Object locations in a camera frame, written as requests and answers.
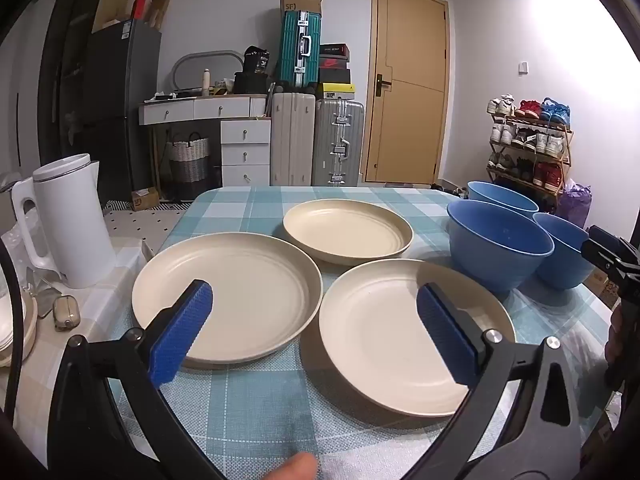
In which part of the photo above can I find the black cable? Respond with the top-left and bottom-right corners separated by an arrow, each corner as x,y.
0,245 -> 27,411

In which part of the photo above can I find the purple plastic bag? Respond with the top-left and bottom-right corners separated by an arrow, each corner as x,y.
556,184 -> 592,231

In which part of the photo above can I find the black printed bag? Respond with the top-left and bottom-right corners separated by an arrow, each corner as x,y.
242,46 -> 272,75

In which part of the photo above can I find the white drawer unit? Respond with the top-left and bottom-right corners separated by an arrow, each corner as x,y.
220,119 -> 272,188

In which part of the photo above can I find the small labelled cardboard box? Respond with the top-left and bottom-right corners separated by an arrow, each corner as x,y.
131,187 -> 161,211

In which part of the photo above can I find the brown cardboard box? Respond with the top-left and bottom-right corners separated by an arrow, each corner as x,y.
582,267 -> 621,306

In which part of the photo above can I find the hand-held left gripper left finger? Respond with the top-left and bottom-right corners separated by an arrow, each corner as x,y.
47,280 -> 226,480

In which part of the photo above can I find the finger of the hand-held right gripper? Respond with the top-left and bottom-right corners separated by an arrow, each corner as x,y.
581,226 -> 626,281

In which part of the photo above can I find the yellow shoe box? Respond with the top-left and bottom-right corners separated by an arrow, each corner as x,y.
317,83 -> 356,101

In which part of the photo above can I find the group of loose shoes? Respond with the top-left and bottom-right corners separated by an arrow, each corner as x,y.
430,182 -> 471,197

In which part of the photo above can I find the silver suitcase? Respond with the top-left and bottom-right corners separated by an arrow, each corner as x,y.
312,99 -> 365,187

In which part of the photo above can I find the wooden shoe rack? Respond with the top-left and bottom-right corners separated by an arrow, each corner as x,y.
487,110 -> 574,198

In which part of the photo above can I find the dotted white rug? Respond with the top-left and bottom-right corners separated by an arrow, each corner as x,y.
102,200 -> 193,261

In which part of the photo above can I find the small beige case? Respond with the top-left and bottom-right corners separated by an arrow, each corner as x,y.
52,295 -> 83,332

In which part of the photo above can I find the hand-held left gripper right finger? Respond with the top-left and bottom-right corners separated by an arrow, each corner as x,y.
405,282 -> 583,480

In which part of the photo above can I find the dark grey refrigerator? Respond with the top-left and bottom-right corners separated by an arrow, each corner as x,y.
90,20 -> 162,206

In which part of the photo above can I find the beige checked cloth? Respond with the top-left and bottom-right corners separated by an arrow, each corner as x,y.
0,240 -> 151,461

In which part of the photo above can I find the narrow cardboard box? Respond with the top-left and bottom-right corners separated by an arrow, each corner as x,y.
150,0 -> 171,31

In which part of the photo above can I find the wooden door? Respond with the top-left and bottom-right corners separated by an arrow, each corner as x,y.
364,0 -> 448,185

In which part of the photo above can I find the teal suitcase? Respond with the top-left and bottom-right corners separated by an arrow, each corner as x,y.
279,10 -> 321,92

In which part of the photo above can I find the shoe rack with shoes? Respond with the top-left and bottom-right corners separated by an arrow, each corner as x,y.
487,94 -> 572,188

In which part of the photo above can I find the blue bowl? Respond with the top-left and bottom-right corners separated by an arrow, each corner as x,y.
467,181 -> 540,218
446,200 -> 555,293
532,212 -> 598,291

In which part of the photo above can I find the stack of white dishes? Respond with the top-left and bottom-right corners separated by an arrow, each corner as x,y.
0,285 -> 38,368

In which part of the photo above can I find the person's left hand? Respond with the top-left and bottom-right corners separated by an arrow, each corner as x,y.
270,452 -> 319,480

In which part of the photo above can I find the person's right hand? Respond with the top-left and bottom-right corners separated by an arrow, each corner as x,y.
604,304 -> 626,363

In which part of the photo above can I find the teal checked tablecloth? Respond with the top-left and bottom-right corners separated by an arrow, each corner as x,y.
107,185 -> 608,480

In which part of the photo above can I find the white dressing table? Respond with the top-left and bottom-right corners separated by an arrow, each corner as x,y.
139,94 -> 271,127

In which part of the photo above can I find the oval grey-framed mirror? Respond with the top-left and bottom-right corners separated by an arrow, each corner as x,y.
171,50 -> 251,96

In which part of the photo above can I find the black storage box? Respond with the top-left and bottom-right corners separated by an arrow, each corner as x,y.
233,72 -> 271,95

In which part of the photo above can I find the beige suitcase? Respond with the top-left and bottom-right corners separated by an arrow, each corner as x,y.
270,91 -> 317,187

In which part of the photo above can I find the cream round plate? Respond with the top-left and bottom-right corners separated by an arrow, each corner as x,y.
319,258 -> 517,418
131,231 -> 323,367
283,198 -> 414,266

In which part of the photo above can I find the white electric kettle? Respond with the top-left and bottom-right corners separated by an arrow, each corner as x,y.
11,154 -> 117,290

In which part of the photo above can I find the open cardboard box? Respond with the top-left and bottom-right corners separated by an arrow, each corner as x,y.
280,0 -> 326,16

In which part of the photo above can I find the dark tall wardrobe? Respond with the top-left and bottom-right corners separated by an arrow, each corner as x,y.
37,0 -> 108,171

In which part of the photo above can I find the woven laundry basket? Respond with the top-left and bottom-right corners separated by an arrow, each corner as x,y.
167,132 -> 211,183

